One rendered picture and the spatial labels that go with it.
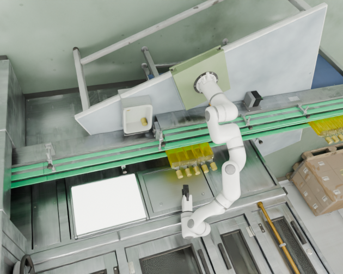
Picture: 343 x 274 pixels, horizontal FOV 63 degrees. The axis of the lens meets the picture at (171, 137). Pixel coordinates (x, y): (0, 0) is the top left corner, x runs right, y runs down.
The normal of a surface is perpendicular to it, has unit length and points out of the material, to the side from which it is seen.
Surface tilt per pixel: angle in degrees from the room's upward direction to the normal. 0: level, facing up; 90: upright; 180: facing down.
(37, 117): 90
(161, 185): 90
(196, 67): 4
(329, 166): 82
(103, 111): 0
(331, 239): 90
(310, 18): 0
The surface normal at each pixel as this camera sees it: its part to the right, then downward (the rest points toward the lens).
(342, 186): 0.04, -0.73
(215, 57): 0.34, 0.72
